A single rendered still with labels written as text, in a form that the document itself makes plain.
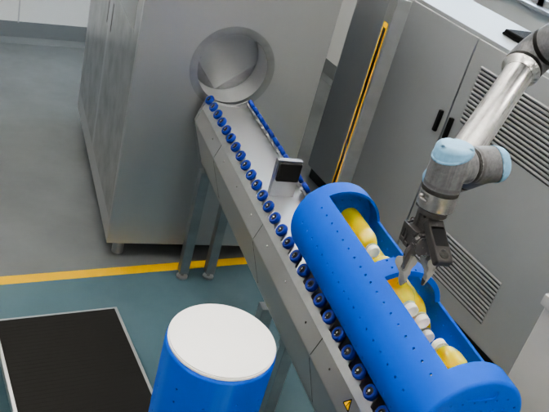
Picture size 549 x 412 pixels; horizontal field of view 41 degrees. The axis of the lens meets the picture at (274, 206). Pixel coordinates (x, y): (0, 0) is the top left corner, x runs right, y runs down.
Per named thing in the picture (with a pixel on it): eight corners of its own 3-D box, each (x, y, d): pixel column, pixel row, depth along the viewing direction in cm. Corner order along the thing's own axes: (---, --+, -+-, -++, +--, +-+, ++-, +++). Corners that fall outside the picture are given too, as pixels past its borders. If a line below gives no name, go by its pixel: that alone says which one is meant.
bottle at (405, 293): (390, 271, 211) (420, 314, 196) (368, 277, 209) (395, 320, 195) (392, 253, 207) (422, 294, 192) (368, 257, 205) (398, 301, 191)
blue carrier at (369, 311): (359, 253, 250) (381, 181, 236) (497, 459, 182) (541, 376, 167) (282, 254, 240) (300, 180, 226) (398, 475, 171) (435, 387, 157)
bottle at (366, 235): (344, 228, 240) (367, 262, 226) (335, 215, 236) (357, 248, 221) (362, 217, 240) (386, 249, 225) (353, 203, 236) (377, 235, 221)
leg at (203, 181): (185, 273, 378) (209, 168, 348) (188, 279, 374) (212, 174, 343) (175, 273, 376) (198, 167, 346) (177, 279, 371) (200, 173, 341)
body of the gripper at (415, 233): (422, 240, 186) (436, 199, 181) (439, 258, 179) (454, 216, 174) (396, 240, 183) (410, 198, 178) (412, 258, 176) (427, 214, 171)
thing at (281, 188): (291, 194, 281) (301, 158, 274) (294, 199, 278) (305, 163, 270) (266, 192, 277) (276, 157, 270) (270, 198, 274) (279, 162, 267)
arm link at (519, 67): (511, 38, 224) (409, 180, 189) (544, 20, 213) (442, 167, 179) (534, 66, 226) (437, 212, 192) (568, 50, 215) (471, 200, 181)
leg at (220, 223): (212, 273, 384) (237, 170, 353) (214, 280, 379) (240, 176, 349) (201, 273, 381) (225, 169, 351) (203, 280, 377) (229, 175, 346)
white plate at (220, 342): (239, 396, 167) (238, 400, 168) (295, 338, 190) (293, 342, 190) (145, 338, 176) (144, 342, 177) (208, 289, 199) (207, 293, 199)
